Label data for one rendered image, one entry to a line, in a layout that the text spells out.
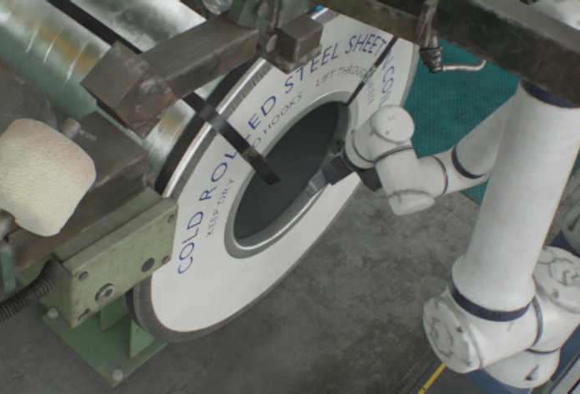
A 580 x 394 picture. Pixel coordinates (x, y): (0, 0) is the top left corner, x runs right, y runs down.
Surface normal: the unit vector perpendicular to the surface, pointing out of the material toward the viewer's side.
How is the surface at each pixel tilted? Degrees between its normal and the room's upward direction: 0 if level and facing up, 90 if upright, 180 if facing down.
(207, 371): 0
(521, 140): 89
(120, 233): 2
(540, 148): 84
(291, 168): 44
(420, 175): 25
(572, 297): 8
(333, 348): 0
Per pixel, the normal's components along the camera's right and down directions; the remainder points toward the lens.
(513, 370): -0.25, 0.36
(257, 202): 0.07, -0.61
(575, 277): 0.27, -0.66
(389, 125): 0.18, -0.33
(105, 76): -0.22, -0.31
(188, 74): 0.74, 0.56
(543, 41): -0.45, 0.60
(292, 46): -0.65, 0.48
